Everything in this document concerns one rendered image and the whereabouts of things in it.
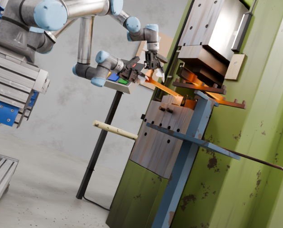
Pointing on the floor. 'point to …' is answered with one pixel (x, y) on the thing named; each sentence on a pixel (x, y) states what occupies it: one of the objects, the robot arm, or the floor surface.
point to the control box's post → (98, 146)
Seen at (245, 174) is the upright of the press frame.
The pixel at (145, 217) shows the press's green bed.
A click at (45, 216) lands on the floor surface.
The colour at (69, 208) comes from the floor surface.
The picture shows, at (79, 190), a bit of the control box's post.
